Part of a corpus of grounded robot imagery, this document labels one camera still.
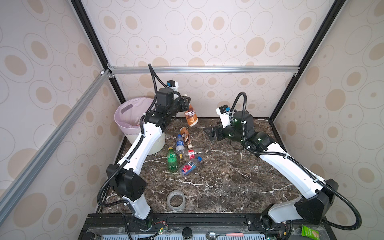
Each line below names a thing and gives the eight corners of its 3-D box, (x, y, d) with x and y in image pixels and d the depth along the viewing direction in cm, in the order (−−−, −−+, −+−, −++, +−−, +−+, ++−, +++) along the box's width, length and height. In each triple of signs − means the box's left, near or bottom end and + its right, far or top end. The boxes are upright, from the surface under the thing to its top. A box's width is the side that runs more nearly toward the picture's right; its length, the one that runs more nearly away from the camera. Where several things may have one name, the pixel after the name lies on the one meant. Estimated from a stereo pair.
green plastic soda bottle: (166, 172, 93) (164, 168, 89) (169, 151, 103) (167, 147, 98) (177, 172, 93) (176, 168, 89) (178, 151, 103) (178, 147, 98)
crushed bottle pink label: (179, 173, 93) (178, 169, 88) (193, 160, 98) (193, 156, 94) (183, 178, 91) (183, 174, 86) (198, 165, 96) (198, 160, 92)
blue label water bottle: (175, 155, 100) (175, 151, 97) (177, 137, 110) (177, 133, 106) (184, 155, 100) (184, 151, 97) (185, 137, 110) (185, 133, 106)
